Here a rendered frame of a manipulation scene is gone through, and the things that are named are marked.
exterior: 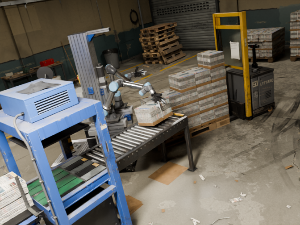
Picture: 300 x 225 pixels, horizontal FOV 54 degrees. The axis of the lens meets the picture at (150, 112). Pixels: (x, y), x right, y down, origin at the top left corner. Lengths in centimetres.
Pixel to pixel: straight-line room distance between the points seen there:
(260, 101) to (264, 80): 37
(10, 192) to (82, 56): 215
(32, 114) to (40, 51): 821
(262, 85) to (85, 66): 303
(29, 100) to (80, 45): 187
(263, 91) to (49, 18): 768
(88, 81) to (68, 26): 706
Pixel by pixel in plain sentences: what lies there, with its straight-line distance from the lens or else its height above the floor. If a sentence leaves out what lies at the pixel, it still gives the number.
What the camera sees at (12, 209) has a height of 87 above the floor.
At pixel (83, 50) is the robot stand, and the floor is 180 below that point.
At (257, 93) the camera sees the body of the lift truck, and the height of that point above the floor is 45.
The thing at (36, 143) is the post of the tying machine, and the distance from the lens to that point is 233.
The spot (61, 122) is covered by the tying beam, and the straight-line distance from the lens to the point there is 239.
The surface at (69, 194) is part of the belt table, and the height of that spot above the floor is 79.
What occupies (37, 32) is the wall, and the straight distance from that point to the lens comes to 1062.
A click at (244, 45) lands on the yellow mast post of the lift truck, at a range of 499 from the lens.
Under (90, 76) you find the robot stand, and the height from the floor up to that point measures 143.
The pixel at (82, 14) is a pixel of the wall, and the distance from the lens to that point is 1155.
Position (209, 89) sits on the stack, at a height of 73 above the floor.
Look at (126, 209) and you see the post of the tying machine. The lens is 309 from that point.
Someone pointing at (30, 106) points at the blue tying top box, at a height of 168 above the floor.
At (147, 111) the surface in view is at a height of 103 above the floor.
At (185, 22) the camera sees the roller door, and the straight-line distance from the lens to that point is 1250.
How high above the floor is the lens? 228
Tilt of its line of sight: 21 degrees down
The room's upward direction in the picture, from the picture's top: 11 degrees counter-clockwise
